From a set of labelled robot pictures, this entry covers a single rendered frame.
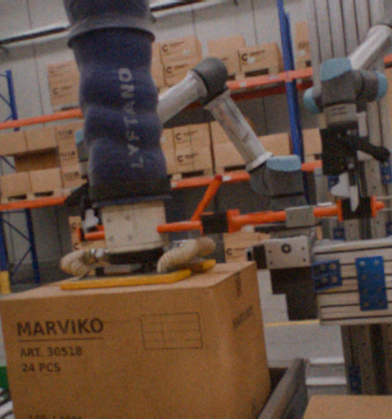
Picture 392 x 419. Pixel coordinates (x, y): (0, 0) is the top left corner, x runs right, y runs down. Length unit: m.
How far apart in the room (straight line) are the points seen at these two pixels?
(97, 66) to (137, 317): 0.64
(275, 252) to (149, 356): 0.60
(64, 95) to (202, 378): 8.71
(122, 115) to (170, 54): 7.79
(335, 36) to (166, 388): 1.36
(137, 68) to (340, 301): 0.98
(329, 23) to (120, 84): 0.94
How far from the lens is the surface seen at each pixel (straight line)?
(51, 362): 1.47
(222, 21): 10.49
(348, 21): 2.11
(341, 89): 1.33
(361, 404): 1.59
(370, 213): 1.30
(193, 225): 1.41
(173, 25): 10.73
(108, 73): 1.46
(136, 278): 1.37
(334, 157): 1.32
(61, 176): 9.70
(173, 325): 1.28
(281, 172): 1.85
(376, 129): 2.04
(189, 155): 8.88
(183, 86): 1.81
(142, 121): 1.45
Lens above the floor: 1.12
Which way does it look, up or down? 3 degrees down
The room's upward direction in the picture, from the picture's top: 7 degrees counter-clockwise
